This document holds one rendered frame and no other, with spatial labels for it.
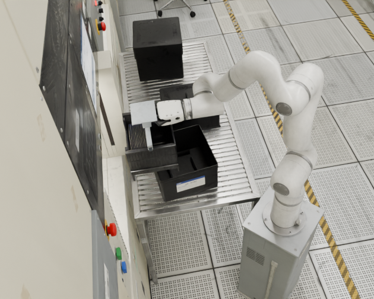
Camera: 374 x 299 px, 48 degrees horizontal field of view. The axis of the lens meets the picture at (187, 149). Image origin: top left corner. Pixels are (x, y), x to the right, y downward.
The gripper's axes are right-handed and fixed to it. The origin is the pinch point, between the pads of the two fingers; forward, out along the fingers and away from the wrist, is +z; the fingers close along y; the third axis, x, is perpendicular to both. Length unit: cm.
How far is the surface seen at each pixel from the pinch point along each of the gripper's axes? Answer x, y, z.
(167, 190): -39.7, -9.3, -4.2
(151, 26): -23, 100, -10
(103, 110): -6.9, 14.3, 17.8
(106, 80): 8.9, 14.0, 13.3
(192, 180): -37.5, -7.5, -16.2
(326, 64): -124, 161, -163
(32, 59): 74, -60, 15
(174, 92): -38, 56, -17
